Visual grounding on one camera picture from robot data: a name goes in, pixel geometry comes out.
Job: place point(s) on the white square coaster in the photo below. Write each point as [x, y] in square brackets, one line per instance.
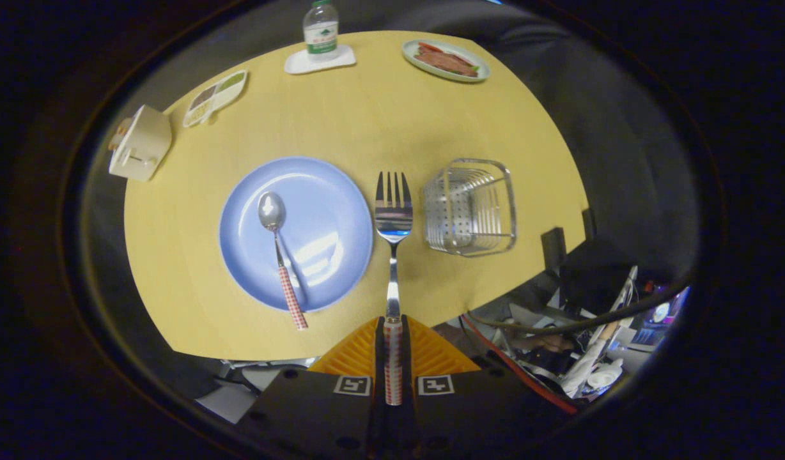
[296, 64]

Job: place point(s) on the white paper cup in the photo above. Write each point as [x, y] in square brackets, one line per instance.
[605, 375]

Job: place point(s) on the white paper sheet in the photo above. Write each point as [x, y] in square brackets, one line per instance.
[229, 401]

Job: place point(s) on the white divided snack tray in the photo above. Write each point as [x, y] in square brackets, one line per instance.
[217, 97]

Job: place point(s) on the black table clamp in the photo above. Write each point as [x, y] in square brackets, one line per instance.
[589, 223]
[553, 248]

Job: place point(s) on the pale green oval plate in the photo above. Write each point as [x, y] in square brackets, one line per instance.
[411, 54]

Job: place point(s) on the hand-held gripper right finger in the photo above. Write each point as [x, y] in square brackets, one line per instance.
[406, 358]

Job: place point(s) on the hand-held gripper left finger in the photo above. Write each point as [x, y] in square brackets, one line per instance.
[379, 358]

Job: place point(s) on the white box holder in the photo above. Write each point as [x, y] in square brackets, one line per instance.
[146, 137]

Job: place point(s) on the sliced red meat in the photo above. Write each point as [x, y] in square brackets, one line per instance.
[447, 61]

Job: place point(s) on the clear plastic water bottle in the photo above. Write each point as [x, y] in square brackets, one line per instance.
[321, 32]

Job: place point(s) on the lit screen device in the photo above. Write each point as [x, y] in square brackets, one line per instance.
[662, 313]

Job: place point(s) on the blue round plate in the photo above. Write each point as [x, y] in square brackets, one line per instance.
[328, 211]

